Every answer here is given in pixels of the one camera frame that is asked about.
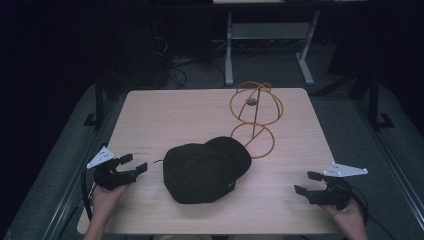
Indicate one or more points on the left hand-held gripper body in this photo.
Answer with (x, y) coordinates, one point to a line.
(111, 178)

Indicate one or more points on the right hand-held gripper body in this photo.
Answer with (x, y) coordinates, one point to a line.
(335, 196)

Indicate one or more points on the person's right hand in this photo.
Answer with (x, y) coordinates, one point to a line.
(351, 218)

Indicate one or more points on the person's left hand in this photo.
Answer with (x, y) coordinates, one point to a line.
(103, 205)

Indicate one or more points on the black baseball cap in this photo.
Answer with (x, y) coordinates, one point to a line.
(203, 170)

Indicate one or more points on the dark computer cabinet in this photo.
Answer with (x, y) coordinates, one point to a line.
(140, 50)

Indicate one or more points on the metal frame rail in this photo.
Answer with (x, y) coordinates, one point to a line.
(393, 163)
(63, 208)

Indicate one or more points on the black metal stand post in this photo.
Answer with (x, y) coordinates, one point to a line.
(373, 100)
(99, 100)

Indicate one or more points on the white metal desk frame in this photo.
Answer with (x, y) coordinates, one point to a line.
(266, 30)

